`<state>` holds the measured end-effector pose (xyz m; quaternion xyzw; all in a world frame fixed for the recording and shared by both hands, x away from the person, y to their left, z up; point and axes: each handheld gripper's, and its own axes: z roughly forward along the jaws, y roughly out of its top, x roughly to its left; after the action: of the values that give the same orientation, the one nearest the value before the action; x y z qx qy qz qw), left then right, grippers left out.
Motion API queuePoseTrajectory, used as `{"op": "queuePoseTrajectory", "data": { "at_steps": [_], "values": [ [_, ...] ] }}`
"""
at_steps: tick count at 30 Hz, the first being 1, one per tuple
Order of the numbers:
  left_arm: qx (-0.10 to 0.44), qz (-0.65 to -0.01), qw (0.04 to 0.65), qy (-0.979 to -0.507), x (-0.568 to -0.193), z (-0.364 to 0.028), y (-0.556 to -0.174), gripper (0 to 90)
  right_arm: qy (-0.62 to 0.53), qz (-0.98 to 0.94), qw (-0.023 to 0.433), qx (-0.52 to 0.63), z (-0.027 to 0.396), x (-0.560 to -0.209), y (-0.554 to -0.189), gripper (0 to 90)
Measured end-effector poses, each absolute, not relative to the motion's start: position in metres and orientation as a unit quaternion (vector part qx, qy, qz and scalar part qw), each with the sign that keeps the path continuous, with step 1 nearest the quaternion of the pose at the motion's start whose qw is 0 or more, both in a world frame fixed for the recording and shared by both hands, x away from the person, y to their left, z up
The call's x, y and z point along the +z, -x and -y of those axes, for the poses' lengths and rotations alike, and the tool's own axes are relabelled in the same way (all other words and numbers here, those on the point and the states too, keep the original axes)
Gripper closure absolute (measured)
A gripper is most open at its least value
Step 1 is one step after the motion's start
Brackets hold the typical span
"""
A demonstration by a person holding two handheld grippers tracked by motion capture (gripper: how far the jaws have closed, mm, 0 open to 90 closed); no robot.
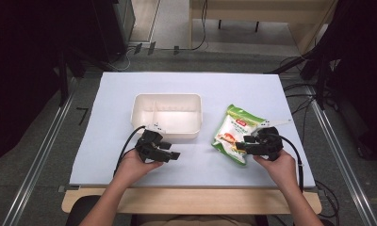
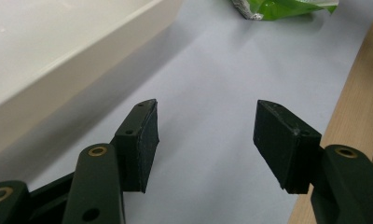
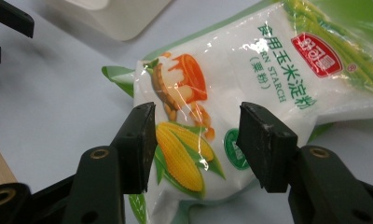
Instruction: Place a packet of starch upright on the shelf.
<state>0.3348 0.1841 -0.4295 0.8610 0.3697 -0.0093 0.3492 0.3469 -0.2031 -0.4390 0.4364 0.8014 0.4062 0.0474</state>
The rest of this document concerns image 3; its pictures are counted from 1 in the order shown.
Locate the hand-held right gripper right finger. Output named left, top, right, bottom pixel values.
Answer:
left=236, top=101, right=373, bottom=224

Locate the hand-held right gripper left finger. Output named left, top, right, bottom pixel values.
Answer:
left=62, top=101, right=159, bottom=224

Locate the white green corn starch bag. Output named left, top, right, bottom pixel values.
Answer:
left=101, top=0, right=373, bottom=224

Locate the beige plastic container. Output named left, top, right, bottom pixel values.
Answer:
left=39, top=0, right=173, bottom=42

